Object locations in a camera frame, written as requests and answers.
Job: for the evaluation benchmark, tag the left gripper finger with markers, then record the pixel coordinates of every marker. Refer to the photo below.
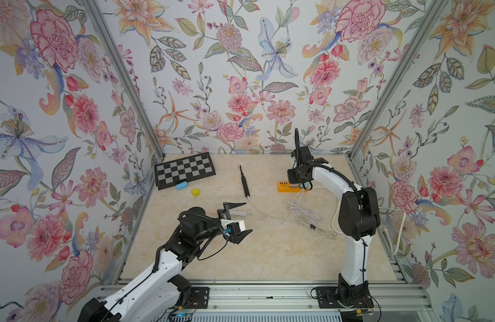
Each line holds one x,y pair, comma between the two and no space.
230,206
237,238

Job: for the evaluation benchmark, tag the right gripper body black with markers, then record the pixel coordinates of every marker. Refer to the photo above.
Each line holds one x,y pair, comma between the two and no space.
296,176

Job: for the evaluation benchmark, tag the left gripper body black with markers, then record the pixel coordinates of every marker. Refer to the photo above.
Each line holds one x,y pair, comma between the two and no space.
220,213

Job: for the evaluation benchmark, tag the white pink electric toothbrush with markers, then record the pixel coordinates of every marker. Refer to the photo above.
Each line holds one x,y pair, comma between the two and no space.
239,213

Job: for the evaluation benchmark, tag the black electric toothbrush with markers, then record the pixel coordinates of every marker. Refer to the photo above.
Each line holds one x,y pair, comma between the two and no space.
244,183

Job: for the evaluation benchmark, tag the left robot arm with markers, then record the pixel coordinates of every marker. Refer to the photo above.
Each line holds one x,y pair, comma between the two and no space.
161,288

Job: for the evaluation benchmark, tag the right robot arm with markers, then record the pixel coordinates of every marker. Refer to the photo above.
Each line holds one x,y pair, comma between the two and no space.
358,218

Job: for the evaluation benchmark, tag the orange power strip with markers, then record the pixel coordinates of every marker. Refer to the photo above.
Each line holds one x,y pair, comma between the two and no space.
287,187

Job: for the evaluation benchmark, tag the yellow cube block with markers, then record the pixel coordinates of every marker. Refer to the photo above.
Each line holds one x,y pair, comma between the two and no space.
196,192

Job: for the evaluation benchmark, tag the blue cylinder block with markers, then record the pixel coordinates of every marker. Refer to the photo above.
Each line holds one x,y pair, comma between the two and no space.
182,185

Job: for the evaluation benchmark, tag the black white checkerboard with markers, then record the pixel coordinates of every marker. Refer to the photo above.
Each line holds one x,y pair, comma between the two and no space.
189,169

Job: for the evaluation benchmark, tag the aluminium mounting rail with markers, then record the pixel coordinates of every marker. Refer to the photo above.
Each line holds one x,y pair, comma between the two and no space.
301,296

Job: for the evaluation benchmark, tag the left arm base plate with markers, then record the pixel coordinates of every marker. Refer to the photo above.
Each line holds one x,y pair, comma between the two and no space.
191,298

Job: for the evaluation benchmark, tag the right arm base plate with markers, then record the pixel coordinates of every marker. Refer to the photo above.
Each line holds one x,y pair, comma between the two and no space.
342,298

